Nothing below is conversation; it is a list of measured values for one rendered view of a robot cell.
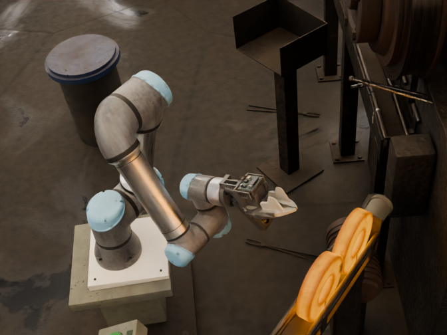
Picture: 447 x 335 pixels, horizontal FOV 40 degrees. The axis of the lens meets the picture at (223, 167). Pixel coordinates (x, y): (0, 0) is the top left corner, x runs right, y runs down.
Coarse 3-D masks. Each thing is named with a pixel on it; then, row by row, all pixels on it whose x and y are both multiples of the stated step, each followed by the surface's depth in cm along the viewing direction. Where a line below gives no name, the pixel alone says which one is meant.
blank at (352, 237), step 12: (348, 216) 138; (360, 216) 138; (348, 228) 136; (360, 228) 138; (336, 240) 136; (348, 240) 135; (360, 240) 145; (336, 252) 137; (348, 252) 137; (360, 252) 146; (348, 264) 140
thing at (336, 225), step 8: (336, 224) 169; (328, 232) 171; (336, 232) 168; (328, 240) 171; (328, 248) 171; (376, 256) 163; (368, 264) 159; (376, 264) 161; (368, 272) 157; (376, 272) 158; (368, 280) 157; (376, 280) 157; (368, 288) 158; (376, 288) 158; (368, 296) 161; (336, 312) 187; (336, 320) 191; (360, 320) 191; (360, 328) 194
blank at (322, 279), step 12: (324, 252) 131; (324, 264) 128; (336, 264) 132; (312, 276) 127; (324, 276) 127; (336, 276) 135; (300, 288) 127; (312, 288) 126; (324, 288) 136; (300, 300) 127; (312, 300) 126; (324, 300) 134; (300, 312) 129; (312, 312) 129
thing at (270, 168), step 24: (288, 0) 215; (240, 24) 216; (264, 24) 223; (288, 24) 222; (312, 24) 210; (240, 48) 221; (264, 48) 219; (288, 48) 198; (312, 48) 205; (288, 72) 205; (288, 96) 225; (288, 120) 233; (288, 144) 242; (264, 168) 258; (288, 168) 251; (312, 168) 255; (288, 192) 248
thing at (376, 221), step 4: (372, 216) 145; (376, 216) 145; (372, 220) 146; (376, 220) 145; (380, 220) 144; (372, 224) 147; (376, 224) 146; (380, 224) 145; (372, 228) 148; (376, 228) 147; (380, 228) 146; (372, 232) 148; (368, 240) 151; (376, 244) 150; (376, 248) 151
